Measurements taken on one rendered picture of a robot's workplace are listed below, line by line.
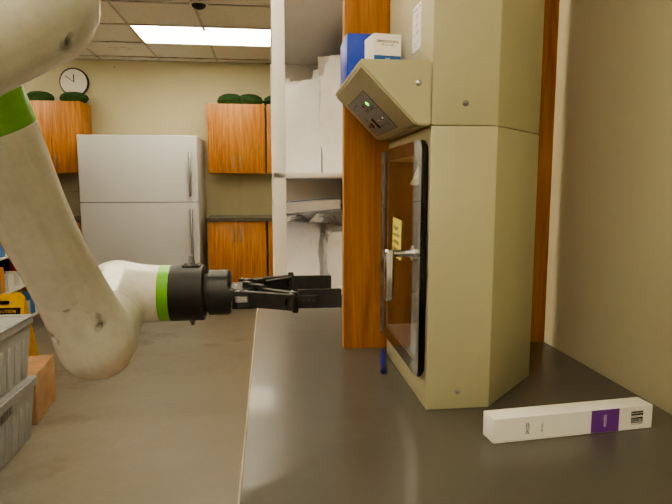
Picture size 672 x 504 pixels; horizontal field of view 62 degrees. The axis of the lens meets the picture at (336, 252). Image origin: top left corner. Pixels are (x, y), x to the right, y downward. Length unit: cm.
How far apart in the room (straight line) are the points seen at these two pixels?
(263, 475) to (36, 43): 56
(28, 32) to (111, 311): 40
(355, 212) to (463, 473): 66
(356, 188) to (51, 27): 83
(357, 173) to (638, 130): 56
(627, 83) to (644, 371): 55
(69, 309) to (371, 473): 45
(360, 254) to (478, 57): 53
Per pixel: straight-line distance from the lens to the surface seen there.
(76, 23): 59
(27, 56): 56
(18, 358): 322
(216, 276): 93
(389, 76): 91
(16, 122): 73
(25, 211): 75
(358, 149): 127
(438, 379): 98
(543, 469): 85
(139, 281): 93
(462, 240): 94
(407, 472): 80
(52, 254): 77
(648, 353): 119
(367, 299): 130
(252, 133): 612
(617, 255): 125
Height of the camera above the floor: 132
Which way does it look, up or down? 7 degrees down
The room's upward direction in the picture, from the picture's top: straight up
